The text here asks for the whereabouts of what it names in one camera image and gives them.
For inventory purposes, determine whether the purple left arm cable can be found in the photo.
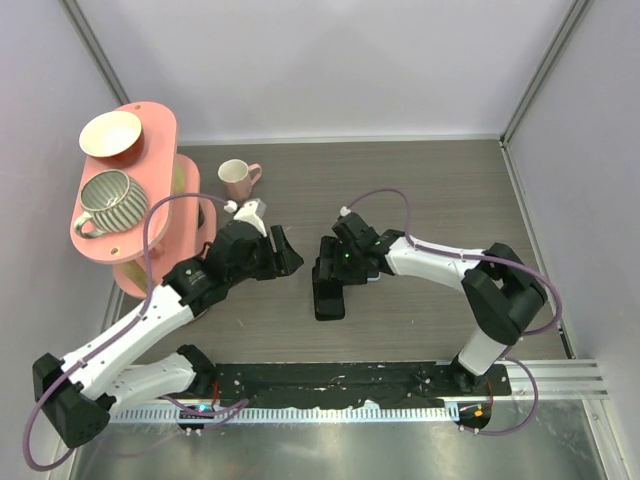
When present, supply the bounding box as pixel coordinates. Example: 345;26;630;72
22;192;236;471

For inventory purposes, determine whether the pink tiered shelf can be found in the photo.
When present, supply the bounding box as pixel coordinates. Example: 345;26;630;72
69;101;216;299

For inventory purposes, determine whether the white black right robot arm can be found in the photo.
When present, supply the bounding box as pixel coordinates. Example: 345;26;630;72
312;212;547;395

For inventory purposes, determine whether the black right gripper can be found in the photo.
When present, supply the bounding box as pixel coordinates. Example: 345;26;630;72
315;236;368;286

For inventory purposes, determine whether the grey striped mug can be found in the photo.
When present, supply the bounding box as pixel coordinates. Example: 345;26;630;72
73;169;149;239

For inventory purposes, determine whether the pink mug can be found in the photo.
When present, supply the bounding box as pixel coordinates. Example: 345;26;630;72
217;159;262;202

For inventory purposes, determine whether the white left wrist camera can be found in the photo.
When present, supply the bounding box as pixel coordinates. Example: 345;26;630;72
223;198;267;237

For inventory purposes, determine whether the white bowl red outside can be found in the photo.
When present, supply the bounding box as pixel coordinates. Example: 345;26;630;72
79;110;144;168

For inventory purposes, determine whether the black phone case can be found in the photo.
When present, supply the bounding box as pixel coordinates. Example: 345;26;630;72
312;280;345;321

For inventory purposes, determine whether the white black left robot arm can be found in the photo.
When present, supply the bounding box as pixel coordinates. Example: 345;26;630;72
32;220;304;449

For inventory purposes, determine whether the aluminium frame rail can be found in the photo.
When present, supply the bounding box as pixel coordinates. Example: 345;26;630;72
112;360;608;429

